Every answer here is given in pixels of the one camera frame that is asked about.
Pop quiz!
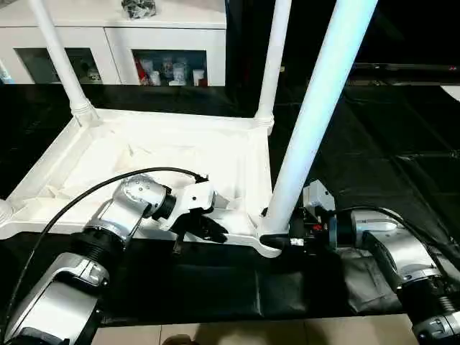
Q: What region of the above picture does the white cabinet with glass doors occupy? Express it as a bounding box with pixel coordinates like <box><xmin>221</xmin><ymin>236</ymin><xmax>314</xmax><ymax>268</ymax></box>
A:
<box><xmin>0</xmin><ymin>0</ymin><xmax>228</xmax><ymax>88</ymax></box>

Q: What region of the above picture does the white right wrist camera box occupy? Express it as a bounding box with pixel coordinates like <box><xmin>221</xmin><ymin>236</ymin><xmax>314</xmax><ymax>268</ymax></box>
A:
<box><xmin>302</xmin><ymin>180</ymin><xmax>337</xmax><ymax>218</ymax></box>

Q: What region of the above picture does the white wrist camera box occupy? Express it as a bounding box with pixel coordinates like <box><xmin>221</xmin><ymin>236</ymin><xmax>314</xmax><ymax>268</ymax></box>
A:
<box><xmin>302</xmin><ymin>180</ymin><xmax>337</xmax><ymax>218</ymax></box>
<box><xmin>162</xmin><ymin>180</ymin><xmax>216</xmax><ymax>235</ymax></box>

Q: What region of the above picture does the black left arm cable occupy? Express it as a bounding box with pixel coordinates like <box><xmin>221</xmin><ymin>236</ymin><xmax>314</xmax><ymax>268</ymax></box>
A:
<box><xmin>0</xmin><ymin>167</ymin><xmax>209</xmax><ymax>326</ymax></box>

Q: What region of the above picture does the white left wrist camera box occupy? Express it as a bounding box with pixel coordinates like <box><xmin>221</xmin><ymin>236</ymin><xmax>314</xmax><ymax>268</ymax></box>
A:
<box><xmin>162</xmin><ymin>180</ymin><xmax>216</xmax><ymax>235</ymax></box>

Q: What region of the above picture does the glossy black long bar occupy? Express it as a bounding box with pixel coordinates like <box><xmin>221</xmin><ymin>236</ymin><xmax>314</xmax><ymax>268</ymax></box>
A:
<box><xmin>345</xmin><ymin>62</ymin><xmax>460</xmax><ymax>73</ymax></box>

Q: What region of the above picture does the crumpled silver black object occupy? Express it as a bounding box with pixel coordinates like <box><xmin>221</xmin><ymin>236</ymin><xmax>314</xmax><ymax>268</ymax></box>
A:
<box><xmin>121</xmin><ymin>0</ymin><xmax>157</xmax><ymax>20</ymax></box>

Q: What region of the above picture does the black work mat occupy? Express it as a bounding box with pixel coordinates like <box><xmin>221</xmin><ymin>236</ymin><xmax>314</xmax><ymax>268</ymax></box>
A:
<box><xmin>0</xmin><ymin>80</ymin><xmax>460</xmax><ymax>326</ymax></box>

